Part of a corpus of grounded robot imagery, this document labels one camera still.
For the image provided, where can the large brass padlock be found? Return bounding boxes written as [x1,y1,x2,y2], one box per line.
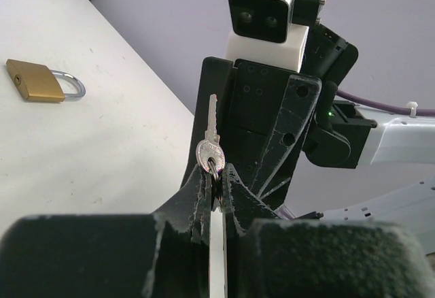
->
[5,59,86,103]

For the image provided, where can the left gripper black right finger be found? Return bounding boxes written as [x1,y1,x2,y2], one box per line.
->
[222,164,434,297]

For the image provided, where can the large padlock keys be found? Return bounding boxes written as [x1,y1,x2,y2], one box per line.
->
[196,94,226,211]

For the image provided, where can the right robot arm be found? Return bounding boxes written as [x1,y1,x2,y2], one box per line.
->
[186,17,434,210]

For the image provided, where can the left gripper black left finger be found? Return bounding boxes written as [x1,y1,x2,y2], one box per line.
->
[1,166,213,297]

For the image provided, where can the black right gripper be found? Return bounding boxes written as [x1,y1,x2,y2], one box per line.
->
[180,56,321,197]

